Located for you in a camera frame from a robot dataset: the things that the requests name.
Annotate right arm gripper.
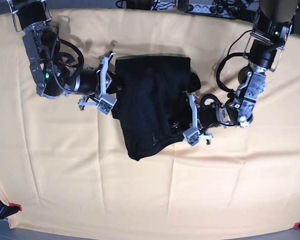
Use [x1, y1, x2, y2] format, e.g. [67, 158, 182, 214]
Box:
[74, 50, 124, 110]

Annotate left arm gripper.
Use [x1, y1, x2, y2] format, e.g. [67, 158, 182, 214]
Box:
[169, 91, 231, 145]

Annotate dark navy T-shirt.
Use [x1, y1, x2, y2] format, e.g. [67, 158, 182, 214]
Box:
[112, 55, 201, 161]

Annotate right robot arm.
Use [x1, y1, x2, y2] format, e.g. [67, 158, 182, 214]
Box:
[7, 0, 117, 115]

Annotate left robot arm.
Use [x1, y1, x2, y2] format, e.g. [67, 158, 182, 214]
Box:
[170, 0, 300, 146]

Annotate yellow table cloth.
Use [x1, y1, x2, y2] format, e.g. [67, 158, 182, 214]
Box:
[0, 14, 300, 240]

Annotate white power strip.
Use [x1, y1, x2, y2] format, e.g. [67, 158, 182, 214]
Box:
[151, 0, 239, 17]

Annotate red black clamp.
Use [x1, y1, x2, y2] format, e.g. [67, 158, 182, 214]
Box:
[0, 200, 22, 220]

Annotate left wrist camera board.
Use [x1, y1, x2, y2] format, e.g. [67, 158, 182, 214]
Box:
[182, 127, 201, 147]

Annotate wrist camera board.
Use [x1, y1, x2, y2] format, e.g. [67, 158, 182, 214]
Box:
[182, 127, 201, 147]
[96, 93, 117, 116]

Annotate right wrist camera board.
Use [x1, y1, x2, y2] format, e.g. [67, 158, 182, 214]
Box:
[96, 93, 117, 116]

